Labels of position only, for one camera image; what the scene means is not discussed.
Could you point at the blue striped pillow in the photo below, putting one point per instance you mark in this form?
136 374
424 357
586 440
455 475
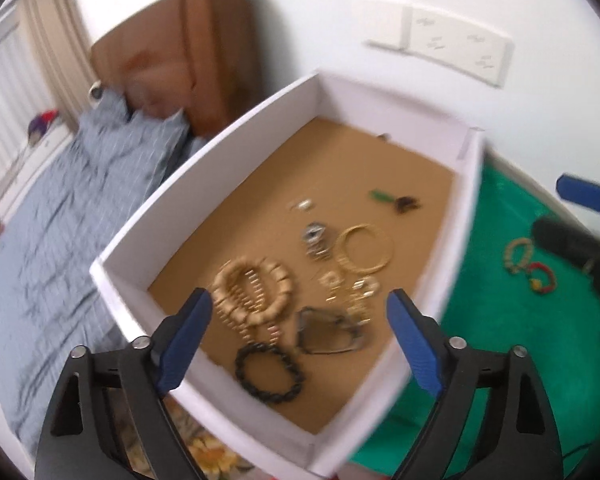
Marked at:
130 145

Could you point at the small dark trinket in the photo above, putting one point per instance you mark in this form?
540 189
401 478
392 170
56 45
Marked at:
407 204

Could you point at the white wall socket panel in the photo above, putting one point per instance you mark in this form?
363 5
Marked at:
460 42

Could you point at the floral cloth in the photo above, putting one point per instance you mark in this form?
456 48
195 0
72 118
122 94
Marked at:
210 455

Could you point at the green cloth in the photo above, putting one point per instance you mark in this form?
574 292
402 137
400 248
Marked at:
480 360

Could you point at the small silver earring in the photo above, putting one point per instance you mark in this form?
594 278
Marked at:
302 205

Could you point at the white wall switch plate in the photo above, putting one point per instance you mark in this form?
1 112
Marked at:
382 22

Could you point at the red and purple toy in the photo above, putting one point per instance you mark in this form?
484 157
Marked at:
42 124

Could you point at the blue striped blanket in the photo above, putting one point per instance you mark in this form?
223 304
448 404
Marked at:
55 285

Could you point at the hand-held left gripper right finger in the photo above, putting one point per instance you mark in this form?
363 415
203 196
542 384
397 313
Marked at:
415 345

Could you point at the white sheer curtain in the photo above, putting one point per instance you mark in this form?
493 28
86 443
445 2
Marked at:
5 100

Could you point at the beige curtain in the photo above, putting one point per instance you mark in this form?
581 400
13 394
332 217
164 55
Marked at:
55 35

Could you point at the white round gadget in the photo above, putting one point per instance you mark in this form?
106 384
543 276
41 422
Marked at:
98 92

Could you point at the white cardboard box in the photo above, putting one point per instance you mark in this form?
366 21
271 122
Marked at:
395 105

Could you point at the small green trinket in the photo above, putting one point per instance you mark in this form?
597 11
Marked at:
380 195

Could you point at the silver grey brooch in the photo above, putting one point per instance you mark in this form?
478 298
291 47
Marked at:
316 237

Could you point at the gold bangle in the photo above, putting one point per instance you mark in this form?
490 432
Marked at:
340 252

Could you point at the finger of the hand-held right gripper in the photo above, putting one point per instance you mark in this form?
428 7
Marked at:
582 191
560 237

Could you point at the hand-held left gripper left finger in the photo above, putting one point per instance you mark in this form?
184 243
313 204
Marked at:
185 345

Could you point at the brown headboard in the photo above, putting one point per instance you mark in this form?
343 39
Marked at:
180 50

